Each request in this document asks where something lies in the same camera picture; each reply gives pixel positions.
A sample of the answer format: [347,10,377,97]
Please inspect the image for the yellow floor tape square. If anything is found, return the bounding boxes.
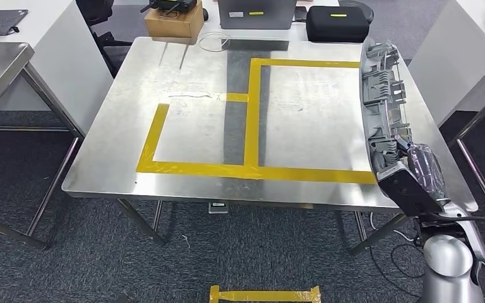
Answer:
[208,285,322,303]

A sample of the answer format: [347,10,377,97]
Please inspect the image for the black radio transceiver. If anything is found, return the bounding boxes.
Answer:
[140,0,198,13]

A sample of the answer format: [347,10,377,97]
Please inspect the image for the brown cardboard box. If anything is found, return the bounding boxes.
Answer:
[144,1,205,45]

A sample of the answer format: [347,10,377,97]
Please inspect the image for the square floor socket plate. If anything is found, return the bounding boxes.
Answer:
[208,201,229,215]

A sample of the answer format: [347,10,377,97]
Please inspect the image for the black round stool seat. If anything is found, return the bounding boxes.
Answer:
[338,0,375,24]

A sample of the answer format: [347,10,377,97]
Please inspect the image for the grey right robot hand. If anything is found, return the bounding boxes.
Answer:
[395,133,450,205]

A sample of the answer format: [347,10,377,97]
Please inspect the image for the yellow table tape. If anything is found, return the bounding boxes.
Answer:
[135,57,377,185]

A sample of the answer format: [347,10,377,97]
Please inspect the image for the silver plastic wheel hubcap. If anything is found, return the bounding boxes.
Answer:
[359,37,414,185]

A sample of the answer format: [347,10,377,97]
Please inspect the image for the black office chair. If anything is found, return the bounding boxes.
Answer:
[75,0,133,79]

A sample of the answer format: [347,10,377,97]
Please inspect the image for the black looped floor cable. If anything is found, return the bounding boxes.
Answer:
[368,242,428,299]

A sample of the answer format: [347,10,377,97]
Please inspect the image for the white cabinet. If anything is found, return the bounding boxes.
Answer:
[407,0,485,126]
[0,0,114,137]

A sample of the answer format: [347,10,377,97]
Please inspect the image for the black zippered hard case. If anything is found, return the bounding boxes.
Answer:
[306,6,370,44]

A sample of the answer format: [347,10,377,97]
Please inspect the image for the grey flat electronic device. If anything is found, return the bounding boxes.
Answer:
[218,0,297,30]

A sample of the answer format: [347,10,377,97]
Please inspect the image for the white coiled cable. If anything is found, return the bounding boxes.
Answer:
[197,32,232,53]

